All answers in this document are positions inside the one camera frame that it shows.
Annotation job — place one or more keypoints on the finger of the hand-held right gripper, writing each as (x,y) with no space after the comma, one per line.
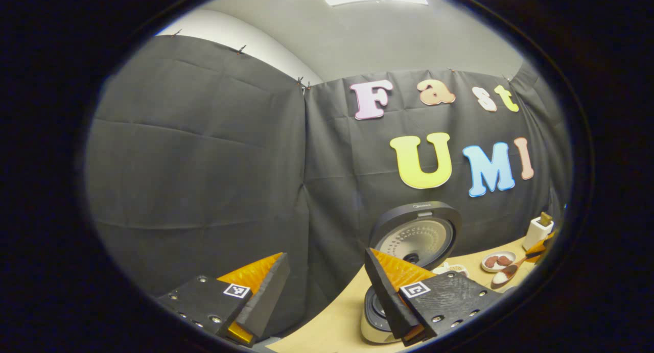
(542,243)

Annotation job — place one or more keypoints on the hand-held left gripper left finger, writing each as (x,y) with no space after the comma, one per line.
(268,297)

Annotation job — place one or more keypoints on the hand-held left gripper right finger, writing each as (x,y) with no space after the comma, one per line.
(386,297)

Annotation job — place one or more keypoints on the brown wooden spoon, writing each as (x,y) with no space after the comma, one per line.
(516,266)

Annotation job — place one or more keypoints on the dark grey rice cooker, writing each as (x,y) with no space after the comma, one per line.
(414,215)

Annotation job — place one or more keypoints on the white toaster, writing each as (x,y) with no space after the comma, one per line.
(534,235)

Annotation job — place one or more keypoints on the brown toast slice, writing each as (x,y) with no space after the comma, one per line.
(545,218)

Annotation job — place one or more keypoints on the red meat piece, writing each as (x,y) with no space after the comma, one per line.
(491,262)
(505,260)

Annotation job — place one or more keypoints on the white round plate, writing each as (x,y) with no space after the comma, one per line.
(498,269)

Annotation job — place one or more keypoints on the white divided bean dish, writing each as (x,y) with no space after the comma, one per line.
(457,268)

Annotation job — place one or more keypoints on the black backdrop cloth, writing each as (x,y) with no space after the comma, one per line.
(204,164)

